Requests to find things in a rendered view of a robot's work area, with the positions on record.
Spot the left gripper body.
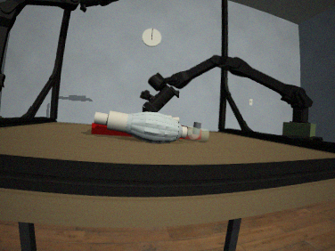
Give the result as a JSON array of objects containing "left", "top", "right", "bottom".
[{"left": 143, "top": 93, "right": 167, "bottom": 112}]

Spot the red tray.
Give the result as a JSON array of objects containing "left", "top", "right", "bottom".
[{"left": 92, "top": 123, "right": 132, "bottom": 136}]

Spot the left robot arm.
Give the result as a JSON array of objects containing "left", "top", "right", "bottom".
[{"left": 148, "top": 55, "right": 313, "bottom": 124}]

